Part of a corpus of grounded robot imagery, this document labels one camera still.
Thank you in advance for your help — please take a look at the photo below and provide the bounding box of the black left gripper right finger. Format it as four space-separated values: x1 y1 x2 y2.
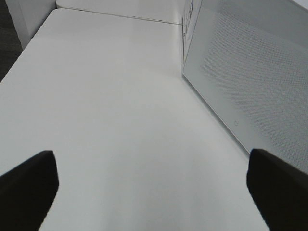
246 149 308 231

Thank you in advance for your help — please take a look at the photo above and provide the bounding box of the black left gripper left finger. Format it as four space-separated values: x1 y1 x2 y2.
0 151 59 231

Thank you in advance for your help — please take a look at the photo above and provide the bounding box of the white microwave door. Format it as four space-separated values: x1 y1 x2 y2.
183 0 308 172

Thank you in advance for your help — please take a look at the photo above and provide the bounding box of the white microwave oven body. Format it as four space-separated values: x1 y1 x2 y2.
182 0 202 64

